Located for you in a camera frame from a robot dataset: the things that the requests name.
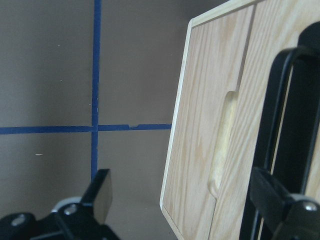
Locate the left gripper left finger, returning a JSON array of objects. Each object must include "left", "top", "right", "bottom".
[{"left": 0, "top": 169, "right": 119, "bottom": 240}]

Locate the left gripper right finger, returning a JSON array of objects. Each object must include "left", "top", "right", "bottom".
[{"left": 250, "top": 167, "right": 320, "bottom": 240}]

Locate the black metal drawer handle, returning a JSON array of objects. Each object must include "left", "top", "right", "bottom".
[{"left": 240, "top": 45, "right": 320, "bottom": 240}]

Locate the wooden drawer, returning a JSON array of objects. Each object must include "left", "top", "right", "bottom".
[
  {"left": 160, "top": 5, "right": 255, "bottom": 240},
  {"left": 209, "top": 0, "right": 320, "bottom": 240}
]

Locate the light wooden drawer cabinet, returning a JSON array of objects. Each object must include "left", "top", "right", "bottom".
[{"left": 159, "top": 0, "right": 320, "bottom": 240}]

